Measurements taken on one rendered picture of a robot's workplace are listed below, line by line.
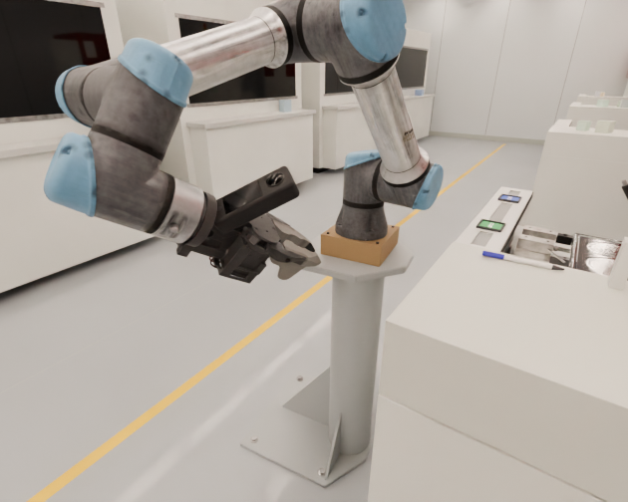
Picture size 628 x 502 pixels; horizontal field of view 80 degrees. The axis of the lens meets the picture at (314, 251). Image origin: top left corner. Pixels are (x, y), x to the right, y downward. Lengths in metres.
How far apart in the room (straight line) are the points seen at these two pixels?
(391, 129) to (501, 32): 8.32
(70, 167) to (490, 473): 0.66
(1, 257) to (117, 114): 2.53
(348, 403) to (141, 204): 1.10
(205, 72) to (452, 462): 0.70
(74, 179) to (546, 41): 8.77
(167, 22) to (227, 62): 3.03
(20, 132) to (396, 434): 2.84
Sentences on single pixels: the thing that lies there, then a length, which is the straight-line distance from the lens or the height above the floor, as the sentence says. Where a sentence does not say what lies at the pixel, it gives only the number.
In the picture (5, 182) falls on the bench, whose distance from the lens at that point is 2.86.
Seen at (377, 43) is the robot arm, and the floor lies 1.34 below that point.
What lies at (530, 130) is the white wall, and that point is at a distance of 9.00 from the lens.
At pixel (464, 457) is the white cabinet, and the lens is 0.68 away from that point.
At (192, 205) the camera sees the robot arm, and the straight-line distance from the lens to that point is 0.46.
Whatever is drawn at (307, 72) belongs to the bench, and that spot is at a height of 1.31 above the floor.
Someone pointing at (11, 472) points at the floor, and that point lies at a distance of 1.90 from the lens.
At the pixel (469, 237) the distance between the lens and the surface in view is 0.92.
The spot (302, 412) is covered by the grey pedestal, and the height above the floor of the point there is 0.03.
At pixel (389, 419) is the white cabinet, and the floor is 0.77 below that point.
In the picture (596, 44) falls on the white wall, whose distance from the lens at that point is 8.91.
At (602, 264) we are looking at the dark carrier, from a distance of 1.09.
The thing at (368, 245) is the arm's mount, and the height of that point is 0.88.
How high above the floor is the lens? 1.30
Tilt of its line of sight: 25 degrees down
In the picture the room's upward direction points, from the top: straight up
